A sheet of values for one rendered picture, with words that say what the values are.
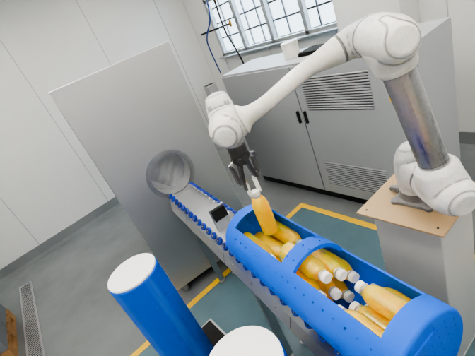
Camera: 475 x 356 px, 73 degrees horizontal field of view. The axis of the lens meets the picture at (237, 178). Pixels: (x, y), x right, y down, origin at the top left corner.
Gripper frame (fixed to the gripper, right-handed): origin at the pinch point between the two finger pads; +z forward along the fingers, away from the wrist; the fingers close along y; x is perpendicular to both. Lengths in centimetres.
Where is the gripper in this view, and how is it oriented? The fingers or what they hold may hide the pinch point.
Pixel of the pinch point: (252, 186)
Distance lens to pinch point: 134.3
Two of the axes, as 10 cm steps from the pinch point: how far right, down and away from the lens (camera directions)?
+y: -8.0, 5.1, -3.2
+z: 3.6, 8.3, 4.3
